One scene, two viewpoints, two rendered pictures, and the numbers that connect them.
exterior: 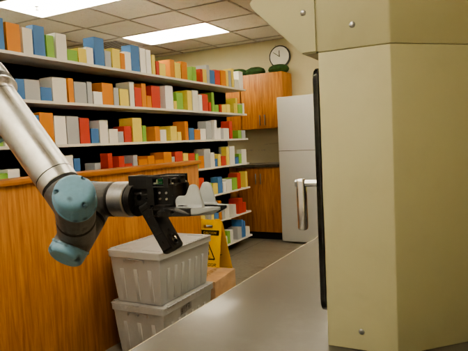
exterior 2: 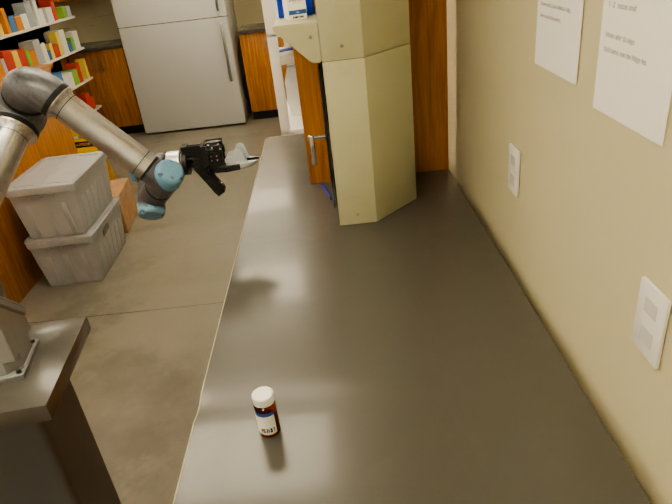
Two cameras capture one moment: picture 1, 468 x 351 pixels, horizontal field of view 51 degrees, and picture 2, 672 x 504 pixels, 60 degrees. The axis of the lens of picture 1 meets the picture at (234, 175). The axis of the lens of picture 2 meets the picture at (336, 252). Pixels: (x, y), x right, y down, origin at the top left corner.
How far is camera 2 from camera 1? 0.91 m
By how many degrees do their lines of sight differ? 35
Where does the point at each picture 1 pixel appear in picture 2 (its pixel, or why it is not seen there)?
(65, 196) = (168, 176)
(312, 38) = (317, 53)
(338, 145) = (338, 116)
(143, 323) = (69, 254)
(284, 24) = (298, 43)
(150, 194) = (205, 159)
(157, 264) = (72, 194)
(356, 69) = (346, 73)
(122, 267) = (28, 205)
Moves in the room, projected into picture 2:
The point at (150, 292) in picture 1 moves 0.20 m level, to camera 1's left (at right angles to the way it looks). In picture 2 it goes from (69, 223) to (32, 234)
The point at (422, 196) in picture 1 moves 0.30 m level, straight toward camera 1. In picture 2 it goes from (382, 138) to (410, 173)
